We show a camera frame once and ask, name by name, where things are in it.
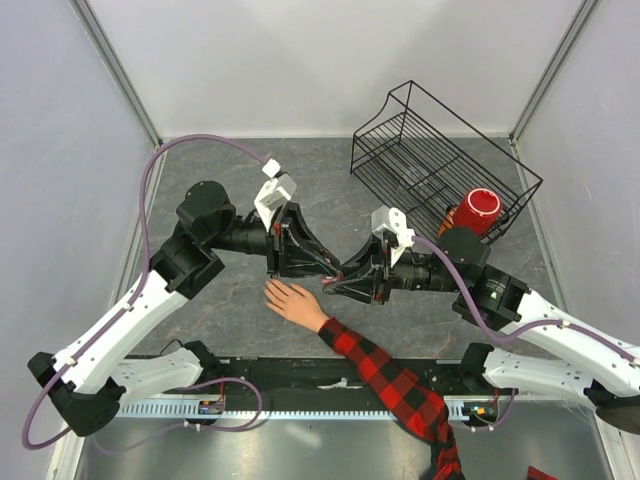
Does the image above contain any red plaid sleeve forearm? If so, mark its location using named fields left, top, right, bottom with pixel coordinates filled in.
left=318, top=318, right=465, bottom=479

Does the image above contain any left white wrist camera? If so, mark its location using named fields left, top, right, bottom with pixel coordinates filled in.
left=254, top=173, right=297, bottom=231

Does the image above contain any white slotted cable duct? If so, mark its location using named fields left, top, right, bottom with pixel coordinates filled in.
left=119, top=390, right=500, bottom=421

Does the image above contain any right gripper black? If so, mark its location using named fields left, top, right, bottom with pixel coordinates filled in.
left=324, top=231, right=463, bottom=304

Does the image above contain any black wire rack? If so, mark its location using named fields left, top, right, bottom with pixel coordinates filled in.
left=350, top=80, right=543, bottom=244

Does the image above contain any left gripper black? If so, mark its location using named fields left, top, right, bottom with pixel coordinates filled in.
left=209, top=201, right=341, bottom=279

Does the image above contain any purple cable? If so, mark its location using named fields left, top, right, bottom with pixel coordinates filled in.
left=412, top=235, right=640, bottom=364
left=22, top=133, right=269, bottom=451

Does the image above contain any glitter red nail polish bottle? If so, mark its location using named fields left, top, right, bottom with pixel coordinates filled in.
left=321, top=272, right=344, bottom=289

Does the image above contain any orange cup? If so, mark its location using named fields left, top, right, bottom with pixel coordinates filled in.
left=438, top=208, right=456, bottom=237

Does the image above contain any red mug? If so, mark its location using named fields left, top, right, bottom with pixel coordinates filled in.
left=452, top=187, right=502, bottom=236

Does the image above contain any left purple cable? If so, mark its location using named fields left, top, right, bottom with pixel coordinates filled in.
left=22, top=133, right=269, bottom=451

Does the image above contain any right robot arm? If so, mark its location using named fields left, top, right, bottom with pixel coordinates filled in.
left=323, top=228, right=639, bottom=434

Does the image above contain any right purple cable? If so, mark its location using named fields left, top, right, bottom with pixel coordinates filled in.
left=412, top=235, right=640, bottom=364

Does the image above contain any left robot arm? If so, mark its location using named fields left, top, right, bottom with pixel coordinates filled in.
left=28, top=176, right=340, bottom=437

